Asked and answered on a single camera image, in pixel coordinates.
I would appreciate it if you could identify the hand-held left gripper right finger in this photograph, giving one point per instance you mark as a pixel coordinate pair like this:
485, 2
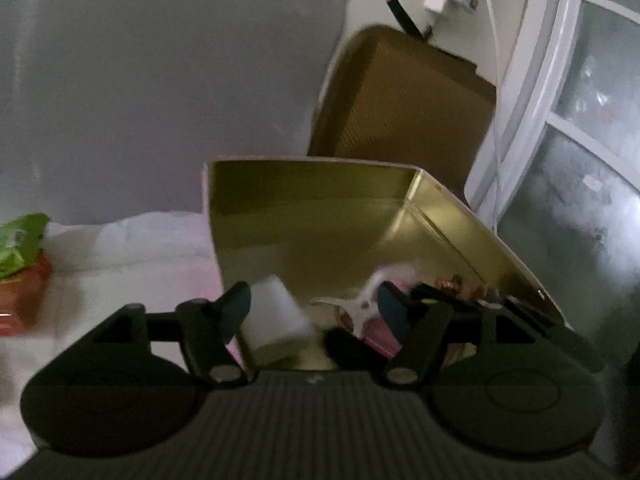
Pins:
392, 310

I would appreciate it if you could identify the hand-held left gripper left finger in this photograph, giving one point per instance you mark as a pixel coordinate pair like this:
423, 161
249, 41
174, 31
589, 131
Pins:
235, 307

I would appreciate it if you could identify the white plastic piece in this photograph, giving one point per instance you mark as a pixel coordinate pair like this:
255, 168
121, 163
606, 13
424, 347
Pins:
367, 295

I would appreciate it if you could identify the white cube box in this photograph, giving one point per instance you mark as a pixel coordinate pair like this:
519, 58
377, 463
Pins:
275, 315

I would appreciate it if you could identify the pink tin box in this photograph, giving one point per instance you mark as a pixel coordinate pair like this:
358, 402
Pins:
300, 220

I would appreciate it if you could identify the white bedsheet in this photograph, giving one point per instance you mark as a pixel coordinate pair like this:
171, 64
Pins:
125, 260

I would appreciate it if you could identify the red orange packet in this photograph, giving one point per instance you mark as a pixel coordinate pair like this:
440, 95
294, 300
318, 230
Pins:
22, 305

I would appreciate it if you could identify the green packet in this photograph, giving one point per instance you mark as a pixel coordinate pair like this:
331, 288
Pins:
20, 242

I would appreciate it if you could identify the grey backdrop board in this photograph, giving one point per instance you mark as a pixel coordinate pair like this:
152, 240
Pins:
150, 85

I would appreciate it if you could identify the white window frame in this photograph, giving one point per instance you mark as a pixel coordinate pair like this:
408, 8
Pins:
550, 35

